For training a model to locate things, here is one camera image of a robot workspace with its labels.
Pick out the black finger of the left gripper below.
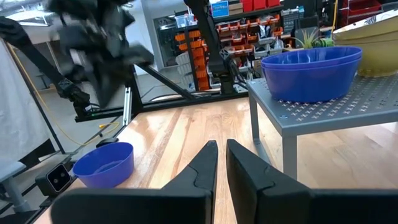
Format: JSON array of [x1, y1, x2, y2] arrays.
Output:
[[89, 76, 110, 108], [107, 76, 131, 104]]

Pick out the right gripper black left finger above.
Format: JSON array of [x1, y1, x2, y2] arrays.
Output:
[[50, 139, 220, 224]]

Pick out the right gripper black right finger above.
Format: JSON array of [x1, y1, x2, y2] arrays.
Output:
[[226, 138, 398, 224]]

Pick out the small blue plastic bowl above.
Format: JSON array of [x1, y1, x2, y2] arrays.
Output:
[[72, 141, 135, 189], [262, 57, 363, 104], [260, 45, 364, 71]]

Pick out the pear print yellow bowl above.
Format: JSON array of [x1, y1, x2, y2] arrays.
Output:
[[331, 8, 398, 42], [333, 32, 398, 78]]

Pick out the silver aluminium bar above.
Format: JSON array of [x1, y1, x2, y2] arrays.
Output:
[[123, 86, 134, 126]]

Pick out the white curtain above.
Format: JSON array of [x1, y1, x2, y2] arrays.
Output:
[[0, 39, 53, 164]]

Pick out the storage rack with orange bins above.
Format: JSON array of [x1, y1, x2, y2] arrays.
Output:
[[172, 12, 285, 91]]

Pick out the grey perforated metal shelf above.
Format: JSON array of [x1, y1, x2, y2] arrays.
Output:
[[247, 73, 398, 181]]

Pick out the grey bench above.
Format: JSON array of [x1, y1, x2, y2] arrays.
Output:
[[0, 161, 29, 214]]

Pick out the blue sign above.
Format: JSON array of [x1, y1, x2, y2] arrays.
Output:
[[211, 0, 230, 18]]

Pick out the red storage bins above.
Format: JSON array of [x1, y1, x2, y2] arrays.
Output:
[[241, 0, 280, 12]]

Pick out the green plant in patterned pot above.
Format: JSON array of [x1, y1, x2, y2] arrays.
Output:
[[289, 29, 336, 50]]

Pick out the red metal rack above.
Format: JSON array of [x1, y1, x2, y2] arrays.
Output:
[[338, 0, 384, 28]]

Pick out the yellow floor cable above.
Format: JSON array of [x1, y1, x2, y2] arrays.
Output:
[[7, 43, 121, 147]]

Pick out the black aluminium frame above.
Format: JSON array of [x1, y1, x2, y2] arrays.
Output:
[[0, 17, 249, 123]]

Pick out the black box camera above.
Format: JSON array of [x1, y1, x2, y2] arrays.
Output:
[[34, 161, 75, 198]]

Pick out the yellow hanging cord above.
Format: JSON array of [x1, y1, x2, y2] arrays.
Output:
[[330, 0, 340, 32]]

